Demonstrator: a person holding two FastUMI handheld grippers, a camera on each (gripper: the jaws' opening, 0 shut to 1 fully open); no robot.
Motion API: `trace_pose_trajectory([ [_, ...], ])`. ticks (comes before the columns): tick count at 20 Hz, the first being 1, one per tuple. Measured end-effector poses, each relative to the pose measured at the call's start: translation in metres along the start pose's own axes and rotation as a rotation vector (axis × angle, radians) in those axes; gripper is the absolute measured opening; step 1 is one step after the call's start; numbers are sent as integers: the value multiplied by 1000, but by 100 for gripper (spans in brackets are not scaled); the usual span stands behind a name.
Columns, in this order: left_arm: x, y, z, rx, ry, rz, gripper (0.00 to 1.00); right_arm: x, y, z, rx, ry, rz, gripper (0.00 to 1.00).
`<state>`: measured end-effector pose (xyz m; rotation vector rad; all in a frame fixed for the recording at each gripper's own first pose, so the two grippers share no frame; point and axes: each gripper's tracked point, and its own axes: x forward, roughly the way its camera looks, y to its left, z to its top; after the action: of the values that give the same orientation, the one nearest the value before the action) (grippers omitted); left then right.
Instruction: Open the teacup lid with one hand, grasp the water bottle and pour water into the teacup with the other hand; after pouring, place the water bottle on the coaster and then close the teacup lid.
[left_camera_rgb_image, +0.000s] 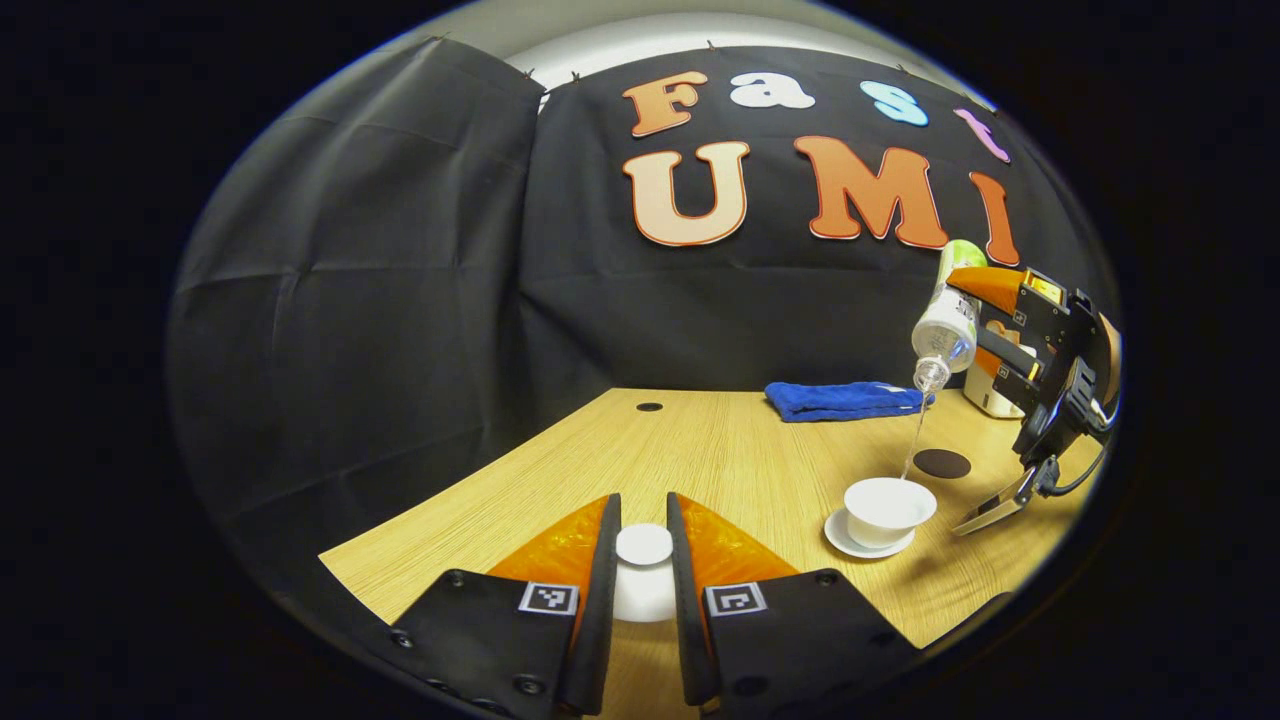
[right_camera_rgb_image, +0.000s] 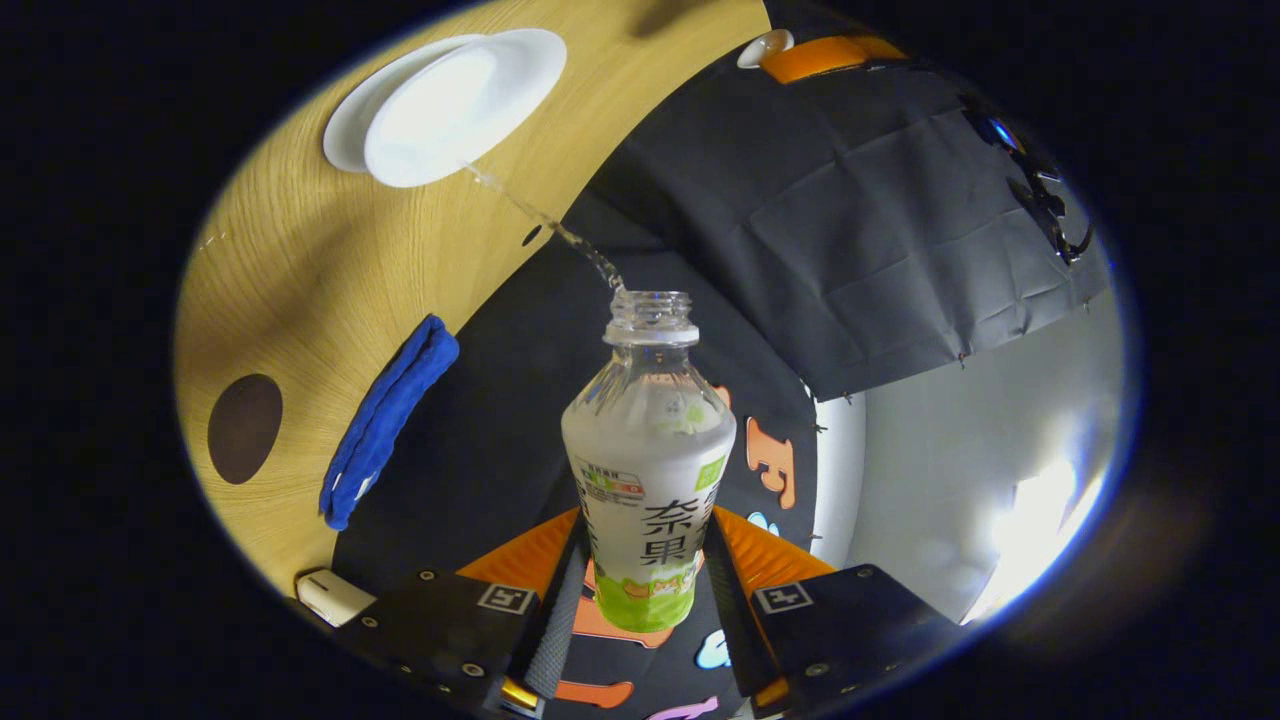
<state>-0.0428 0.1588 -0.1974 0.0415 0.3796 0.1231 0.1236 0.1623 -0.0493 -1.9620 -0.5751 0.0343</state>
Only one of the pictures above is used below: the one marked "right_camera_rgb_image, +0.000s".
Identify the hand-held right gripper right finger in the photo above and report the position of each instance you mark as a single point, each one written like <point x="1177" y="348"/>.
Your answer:
<point x="735" y="620"/>

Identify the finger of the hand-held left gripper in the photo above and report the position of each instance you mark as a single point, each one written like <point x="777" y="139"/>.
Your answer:
<point x="830" y="55"/>

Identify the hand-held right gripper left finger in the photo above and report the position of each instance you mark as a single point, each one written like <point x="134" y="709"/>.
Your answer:
<point x="560" y="630"/>

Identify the clear water bottle green label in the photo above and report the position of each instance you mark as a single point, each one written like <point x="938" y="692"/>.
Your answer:
<point x="650" y="470"/>

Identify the dark brown round coaster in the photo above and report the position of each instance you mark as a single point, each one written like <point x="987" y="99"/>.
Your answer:
<point x="245" y="430"/>

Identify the white teacup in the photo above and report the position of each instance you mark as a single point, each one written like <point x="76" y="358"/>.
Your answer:
<point x="460" y="105"/>

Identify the black backdrop cloth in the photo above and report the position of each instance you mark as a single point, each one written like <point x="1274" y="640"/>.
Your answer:
<point x="850" y="230"/>

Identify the white toaster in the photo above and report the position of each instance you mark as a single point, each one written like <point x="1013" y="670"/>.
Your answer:
<point x="335" y="597"/>

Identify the blue folded cloth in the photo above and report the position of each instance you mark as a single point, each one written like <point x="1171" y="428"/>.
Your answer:
<point x="385" y="420"/>

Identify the white saucer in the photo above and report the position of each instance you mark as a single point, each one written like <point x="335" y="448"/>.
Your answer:
<point x="345" y="125"/>

